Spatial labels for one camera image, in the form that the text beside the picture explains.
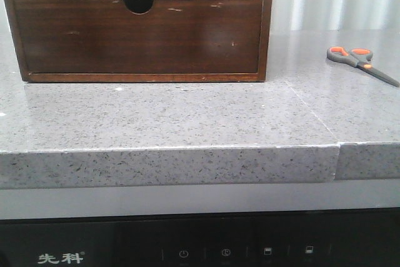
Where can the grey orange scissors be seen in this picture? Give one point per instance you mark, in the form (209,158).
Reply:
(359,58)

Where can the dark brown wooden drawer cabinet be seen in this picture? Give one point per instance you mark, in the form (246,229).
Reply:
(141,7)

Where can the lower wooden drawer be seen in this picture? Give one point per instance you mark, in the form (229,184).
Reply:
(174,36)

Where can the black dishwasher control panel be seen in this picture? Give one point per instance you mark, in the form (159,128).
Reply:
(344,237)

